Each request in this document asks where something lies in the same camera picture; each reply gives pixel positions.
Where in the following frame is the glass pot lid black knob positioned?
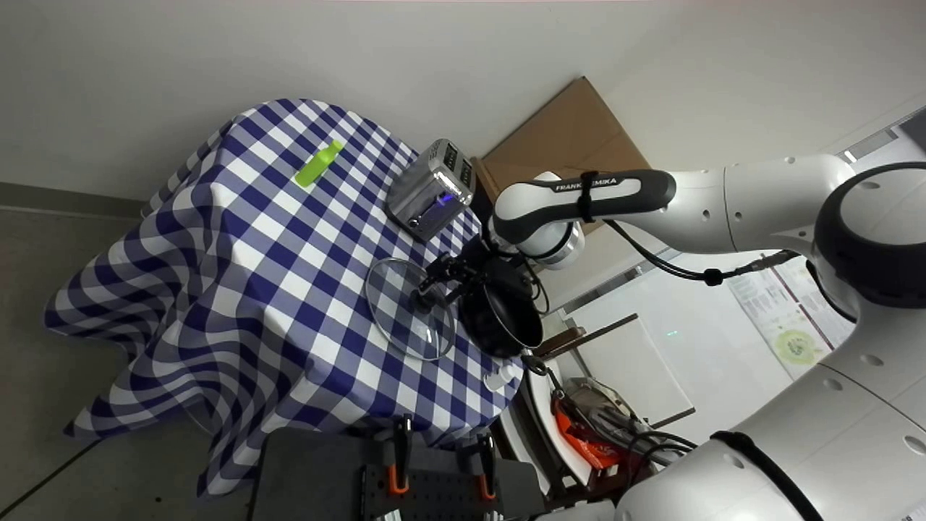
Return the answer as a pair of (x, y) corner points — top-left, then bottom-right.
(365, 256), (459, 367)

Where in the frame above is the silver toaster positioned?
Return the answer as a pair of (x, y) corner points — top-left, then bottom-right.
(382, 136), (477, 247)

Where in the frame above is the blue white checked tablecloth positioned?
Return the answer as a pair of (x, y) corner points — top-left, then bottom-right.
(42, 95), (529, 502)

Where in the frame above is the paper sheet green circle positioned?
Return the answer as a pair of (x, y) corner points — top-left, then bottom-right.
(724, 257), (860, 382)

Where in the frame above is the large cardboard box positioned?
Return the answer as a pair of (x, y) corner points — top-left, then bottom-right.
(474, 76), (653, 204)

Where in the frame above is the black cooking pot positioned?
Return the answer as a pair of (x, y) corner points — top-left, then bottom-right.
(456, 243), (547, 363)

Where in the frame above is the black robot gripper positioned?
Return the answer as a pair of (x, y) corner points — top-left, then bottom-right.
(420, 236), (529, 307)

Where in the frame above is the thin wooden stick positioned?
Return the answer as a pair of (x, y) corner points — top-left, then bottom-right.
(533, 311), (643, 363)

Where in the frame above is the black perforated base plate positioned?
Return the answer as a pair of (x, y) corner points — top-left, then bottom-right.
(355, 461), (513, 521)

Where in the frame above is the black clamp orange handle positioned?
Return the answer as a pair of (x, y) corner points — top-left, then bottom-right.
(469, 434), (500, 506)
(382, 418), (414, 502)

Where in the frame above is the small green bottle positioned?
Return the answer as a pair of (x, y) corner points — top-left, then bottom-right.
(293, 136), (348, 192)

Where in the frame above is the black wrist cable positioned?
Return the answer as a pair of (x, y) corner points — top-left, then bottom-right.
(605, 218), (805, 289)

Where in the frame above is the orange tool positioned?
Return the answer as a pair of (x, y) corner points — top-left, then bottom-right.
(549, 398), (623, 479)

